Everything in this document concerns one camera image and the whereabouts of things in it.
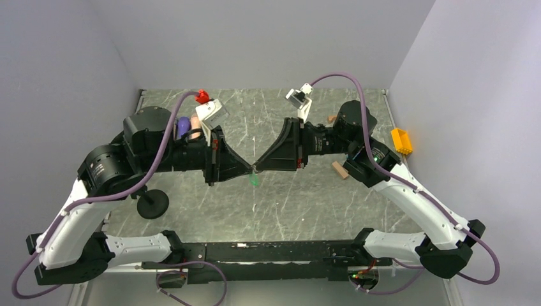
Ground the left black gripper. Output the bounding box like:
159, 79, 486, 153
141, 123, 254, 186

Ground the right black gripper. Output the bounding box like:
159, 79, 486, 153
256, 117, 357, 170

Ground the green key tag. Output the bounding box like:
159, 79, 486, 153
249, 173, 259, 187

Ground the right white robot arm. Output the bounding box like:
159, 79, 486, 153
254, 100, 485, 279

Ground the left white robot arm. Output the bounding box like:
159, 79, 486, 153
27, 101, 252, 286

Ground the pink microphone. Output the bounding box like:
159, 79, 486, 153
189, 113, 202, 140

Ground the purple microphone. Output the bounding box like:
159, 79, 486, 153
177, 117, 191, 139

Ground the tan rectangular wooden block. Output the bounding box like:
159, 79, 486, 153
331, 161, 349, 180

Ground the yellow plastic bin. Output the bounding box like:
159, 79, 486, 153
390, 127, 413, 156

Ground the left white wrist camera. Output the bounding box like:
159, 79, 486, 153
195, 99, 230, 143

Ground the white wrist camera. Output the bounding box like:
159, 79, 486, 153
195, 99, 230, 143
285, 83, 313, 122

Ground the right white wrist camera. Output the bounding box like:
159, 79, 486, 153
285, 83, 313, 122

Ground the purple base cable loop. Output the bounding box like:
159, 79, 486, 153
155, 261, 229, 306

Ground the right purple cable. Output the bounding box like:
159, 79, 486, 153
310, 72, 501, 285

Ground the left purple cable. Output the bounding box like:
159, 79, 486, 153
11, 89, 200, 300

